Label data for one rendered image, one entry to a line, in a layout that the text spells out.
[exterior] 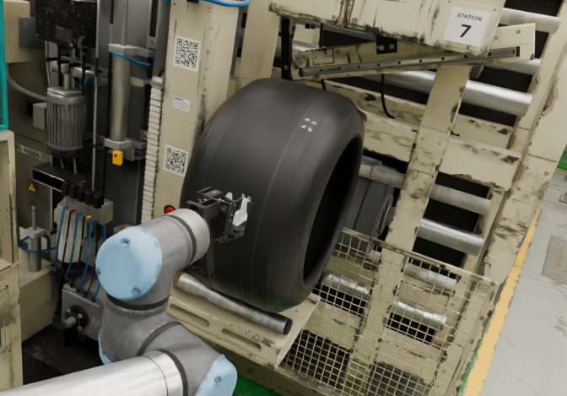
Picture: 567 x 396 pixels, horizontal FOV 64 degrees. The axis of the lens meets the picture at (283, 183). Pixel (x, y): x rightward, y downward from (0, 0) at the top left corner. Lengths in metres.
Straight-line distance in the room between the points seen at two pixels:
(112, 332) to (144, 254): 0.14
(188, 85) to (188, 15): 0.17
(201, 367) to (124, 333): 0.14
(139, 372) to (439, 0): 1.06
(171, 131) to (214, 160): 0.30
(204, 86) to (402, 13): 0.54
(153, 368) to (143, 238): 0.17
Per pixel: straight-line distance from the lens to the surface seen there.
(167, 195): 1.34
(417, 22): 1.28
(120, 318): 0.71
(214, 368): 0.64
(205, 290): 1.30
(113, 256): 0.67
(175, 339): 0.67
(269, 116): 1.03
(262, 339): 1.26
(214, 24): 1.18
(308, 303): 1.52
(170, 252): 0.68
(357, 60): 1.45
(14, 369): 1.66
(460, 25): 1.27
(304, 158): 0.96
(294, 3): 1.37
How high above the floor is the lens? 1.68
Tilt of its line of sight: 22 degrees down
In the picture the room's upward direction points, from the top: 11 degrees clockwise
